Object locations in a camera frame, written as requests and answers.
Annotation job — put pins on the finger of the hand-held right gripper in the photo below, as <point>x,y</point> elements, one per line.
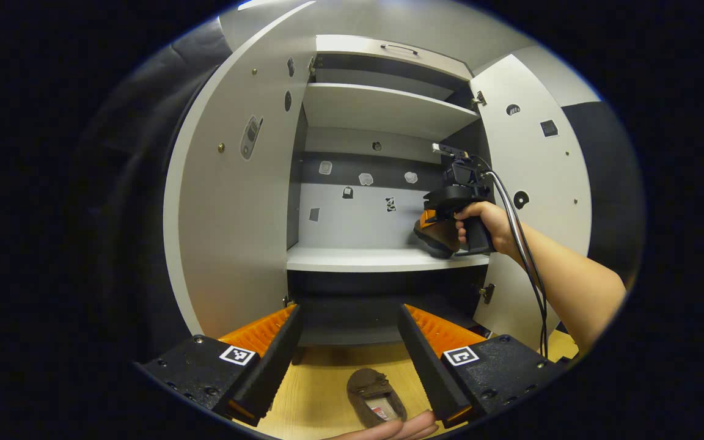
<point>428,219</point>

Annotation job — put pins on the ceiling light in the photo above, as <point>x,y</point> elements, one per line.
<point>254,4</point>

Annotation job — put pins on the brown fuzzy shoe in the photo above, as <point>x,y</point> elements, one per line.
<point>440,241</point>
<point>367,391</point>

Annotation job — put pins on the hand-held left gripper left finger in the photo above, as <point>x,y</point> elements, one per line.
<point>275,360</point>

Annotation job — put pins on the white cabinet drawer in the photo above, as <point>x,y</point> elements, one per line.
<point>352,47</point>

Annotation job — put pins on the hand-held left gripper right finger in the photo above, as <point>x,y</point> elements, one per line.
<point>428,360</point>

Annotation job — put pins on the white cabinet door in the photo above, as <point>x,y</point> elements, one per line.
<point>236,244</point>
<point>553,171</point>

